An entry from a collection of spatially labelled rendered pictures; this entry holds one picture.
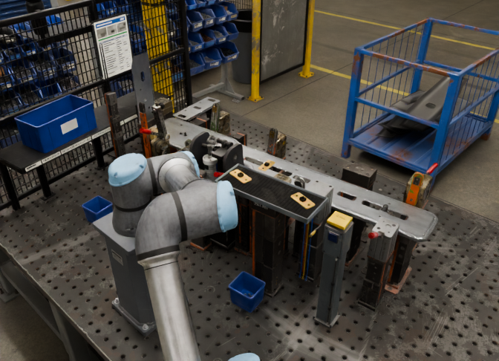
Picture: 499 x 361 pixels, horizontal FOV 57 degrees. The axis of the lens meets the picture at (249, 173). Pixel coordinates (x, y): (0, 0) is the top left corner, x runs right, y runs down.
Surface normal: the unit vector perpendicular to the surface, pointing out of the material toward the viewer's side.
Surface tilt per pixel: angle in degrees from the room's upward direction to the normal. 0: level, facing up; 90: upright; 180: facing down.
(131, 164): 7
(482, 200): 0
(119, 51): 90
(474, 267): 0
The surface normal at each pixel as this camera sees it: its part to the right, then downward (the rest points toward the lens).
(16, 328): 0.00, -0.83
